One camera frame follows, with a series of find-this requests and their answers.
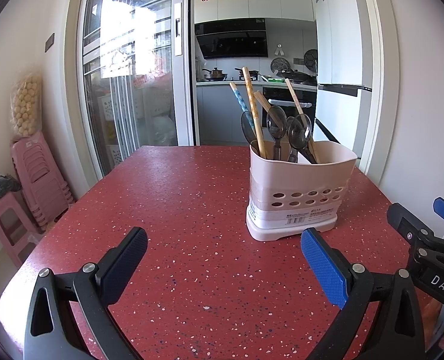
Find sliding glass door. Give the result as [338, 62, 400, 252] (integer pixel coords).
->
[81, 0, 200, 175]

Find black range hood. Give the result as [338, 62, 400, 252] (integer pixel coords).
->
[194, 19, 268, 60]

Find stack of pink stools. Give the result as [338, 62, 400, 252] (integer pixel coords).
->
[12, 131, 74, 229]

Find white refrigerator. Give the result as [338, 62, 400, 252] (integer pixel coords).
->
[308, 0, 374, 158]

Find single pink plastic stool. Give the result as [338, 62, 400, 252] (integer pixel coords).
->
[0, 191, 44, 267]

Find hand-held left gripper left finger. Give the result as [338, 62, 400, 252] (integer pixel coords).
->
[23, 226, 149, 360]

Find blue patterned chopstick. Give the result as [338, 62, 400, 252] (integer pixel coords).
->
[229, 82, 257, 128]

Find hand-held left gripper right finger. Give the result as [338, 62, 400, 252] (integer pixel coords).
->
[300, 227, 426, 360]

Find lidded cooking pot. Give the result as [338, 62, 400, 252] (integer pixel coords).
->
[202, 67, 228, 80]

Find black wok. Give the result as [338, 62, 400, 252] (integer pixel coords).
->
[282, 69, 316, 83]

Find orange dotted chopstick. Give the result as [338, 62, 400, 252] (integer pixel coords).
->
[242, 67, 268, 160]

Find bag of white balls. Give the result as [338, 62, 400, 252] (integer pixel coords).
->
[11, 75, 43, 137]

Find pink plastic utensil holder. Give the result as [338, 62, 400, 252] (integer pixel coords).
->
[245, 140, 358, 241]

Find small round fan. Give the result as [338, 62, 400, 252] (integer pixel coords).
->
[270, 57, 291, 76]
[304, 49, 318, 74]

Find grey lower kitchen cabinets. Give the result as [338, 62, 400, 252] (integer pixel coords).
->
[196, 80, 264, 147]

